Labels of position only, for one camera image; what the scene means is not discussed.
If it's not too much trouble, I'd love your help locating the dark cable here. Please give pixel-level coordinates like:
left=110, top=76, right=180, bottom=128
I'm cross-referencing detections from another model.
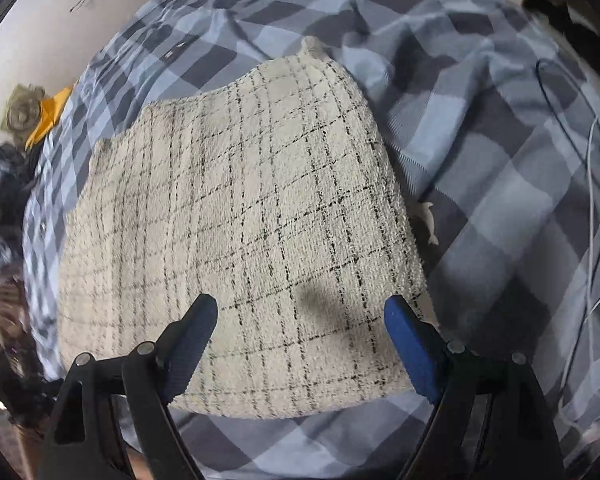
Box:
left=535, top=57, right=600, bottom=311

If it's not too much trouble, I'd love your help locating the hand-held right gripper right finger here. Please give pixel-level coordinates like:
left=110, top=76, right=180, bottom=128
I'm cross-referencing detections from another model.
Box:
left=383, top=294, right=566, bottom=480

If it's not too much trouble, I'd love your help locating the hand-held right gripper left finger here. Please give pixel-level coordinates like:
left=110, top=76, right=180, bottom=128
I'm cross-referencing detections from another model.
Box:
left=39, top=293, right=219, bottom=480

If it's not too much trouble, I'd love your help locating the white cable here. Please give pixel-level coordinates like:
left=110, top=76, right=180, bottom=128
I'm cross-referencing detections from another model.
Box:
left=560, top=115, right=600, bottom=426

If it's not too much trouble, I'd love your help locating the cream plaid jacket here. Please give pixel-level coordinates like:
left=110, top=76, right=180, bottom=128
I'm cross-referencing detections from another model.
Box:
left=57, top=37, right=437, bottom=420

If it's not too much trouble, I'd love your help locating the beige small fan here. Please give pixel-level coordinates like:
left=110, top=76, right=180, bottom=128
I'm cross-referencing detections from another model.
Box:
left=2, top=85, right=46, bottom=133

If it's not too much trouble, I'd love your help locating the yellow cloth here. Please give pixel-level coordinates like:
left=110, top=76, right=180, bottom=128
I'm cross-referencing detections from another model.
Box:
left=25, top=86, right=76, bottom=151

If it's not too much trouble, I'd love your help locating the cluttered shelf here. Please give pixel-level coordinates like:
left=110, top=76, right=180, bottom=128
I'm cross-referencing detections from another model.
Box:
left=0, top=275, right=61, bottom=431

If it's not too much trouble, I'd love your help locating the blue checkered bed sheet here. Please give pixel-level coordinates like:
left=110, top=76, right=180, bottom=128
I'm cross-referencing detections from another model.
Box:
left=22, top=0, right=600, bottom=480

